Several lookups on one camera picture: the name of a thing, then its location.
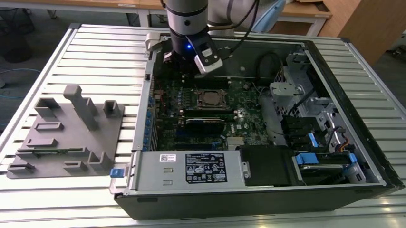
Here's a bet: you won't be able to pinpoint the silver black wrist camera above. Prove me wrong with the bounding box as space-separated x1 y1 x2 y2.
193 35 225 75

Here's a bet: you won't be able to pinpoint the CPU socket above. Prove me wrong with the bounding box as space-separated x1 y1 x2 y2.
195 88 230 110

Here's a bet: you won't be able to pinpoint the green motherboard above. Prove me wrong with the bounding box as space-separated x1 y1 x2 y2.
152 73 277 152

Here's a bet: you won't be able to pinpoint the black graphics card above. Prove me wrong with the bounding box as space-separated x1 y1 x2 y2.
184 117 227 135

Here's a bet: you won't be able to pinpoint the black PC case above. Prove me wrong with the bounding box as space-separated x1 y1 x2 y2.
108 33 406 220

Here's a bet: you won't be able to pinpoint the orange yellow power wires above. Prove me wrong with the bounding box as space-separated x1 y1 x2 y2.
335 139 351 152

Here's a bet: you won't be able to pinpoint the black looped case cable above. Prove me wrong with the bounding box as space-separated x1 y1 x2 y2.
257 51 283 79

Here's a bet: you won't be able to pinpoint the hard disk in blue carrier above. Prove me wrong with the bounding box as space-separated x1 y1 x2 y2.
293 153 346 171

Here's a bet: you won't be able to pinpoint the silver power supply unit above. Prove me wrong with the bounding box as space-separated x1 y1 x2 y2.
128 150 251 190

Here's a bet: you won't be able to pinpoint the grey parts rack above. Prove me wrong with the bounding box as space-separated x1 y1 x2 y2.
6 85 127 179

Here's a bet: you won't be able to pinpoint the black plastic shroud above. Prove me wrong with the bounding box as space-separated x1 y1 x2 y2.
239 145 301 187

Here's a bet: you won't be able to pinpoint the wooden cabinet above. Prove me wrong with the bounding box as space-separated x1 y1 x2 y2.
319 0 406 65

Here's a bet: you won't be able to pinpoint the silver metal drive cage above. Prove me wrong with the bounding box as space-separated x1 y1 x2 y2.
269 53 318 112

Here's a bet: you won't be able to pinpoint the silver CPU chip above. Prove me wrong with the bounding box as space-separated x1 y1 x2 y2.
203 91 225 103

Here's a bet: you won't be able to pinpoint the blue floor cable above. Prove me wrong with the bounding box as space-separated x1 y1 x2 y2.
0 68 42 99

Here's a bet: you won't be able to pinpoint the black office chair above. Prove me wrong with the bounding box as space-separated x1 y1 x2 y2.
0 7 35 64

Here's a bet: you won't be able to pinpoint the silver chipset heatsink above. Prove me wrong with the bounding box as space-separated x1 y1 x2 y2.
227 136 246 146

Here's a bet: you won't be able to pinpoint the wooden desk white frame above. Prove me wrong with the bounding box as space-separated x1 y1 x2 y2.
0 0 150 27
139 0 334 37

